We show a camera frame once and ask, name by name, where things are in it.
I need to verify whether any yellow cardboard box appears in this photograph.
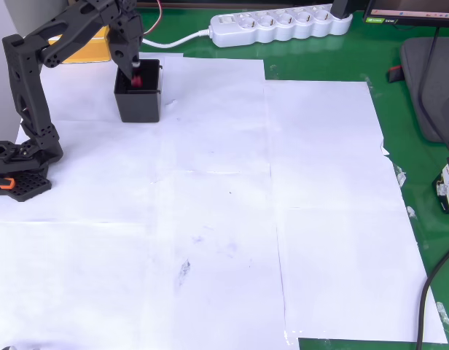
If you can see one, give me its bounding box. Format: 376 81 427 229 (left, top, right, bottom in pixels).
47 25 113 65

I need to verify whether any black square cup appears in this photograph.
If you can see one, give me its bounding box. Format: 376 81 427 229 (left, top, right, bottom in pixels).
113 58 165 124

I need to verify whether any small labelled device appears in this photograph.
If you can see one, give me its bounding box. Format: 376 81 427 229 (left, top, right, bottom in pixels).
432 156 449 216

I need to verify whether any white power strip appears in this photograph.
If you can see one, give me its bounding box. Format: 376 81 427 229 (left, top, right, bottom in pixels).
208 4 354 49

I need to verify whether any orange black clamp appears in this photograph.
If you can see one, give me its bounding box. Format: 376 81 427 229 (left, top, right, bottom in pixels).
0 172 17 198

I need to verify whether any green desk mat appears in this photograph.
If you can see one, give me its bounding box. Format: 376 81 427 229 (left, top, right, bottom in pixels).
61 0 449 350

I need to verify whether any white paper sheet cover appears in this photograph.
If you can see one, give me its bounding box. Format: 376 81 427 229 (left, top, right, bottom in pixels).
0 50 449 350

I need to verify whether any black power plug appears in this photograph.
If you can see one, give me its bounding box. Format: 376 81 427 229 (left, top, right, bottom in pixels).
330 0 355 20

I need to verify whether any red black tag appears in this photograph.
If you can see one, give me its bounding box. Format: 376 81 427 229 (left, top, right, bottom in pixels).
387 64 405 84

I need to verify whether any grey laptop sleeve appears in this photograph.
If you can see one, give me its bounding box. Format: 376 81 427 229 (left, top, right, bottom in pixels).
399 36 449 144

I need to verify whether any white power cable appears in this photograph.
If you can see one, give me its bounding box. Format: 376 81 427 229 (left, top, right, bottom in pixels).
138 27 213 50

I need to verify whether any red white servo wire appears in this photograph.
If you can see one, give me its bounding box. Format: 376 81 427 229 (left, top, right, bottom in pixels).
141 0 164 36

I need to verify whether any black monitor cable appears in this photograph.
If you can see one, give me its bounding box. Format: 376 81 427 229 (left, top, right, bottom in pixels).
417 26 449 157

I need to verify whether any thick black cable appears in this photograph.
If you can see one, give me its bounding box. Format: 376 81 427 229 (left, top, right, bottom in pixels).
415 241 449 350

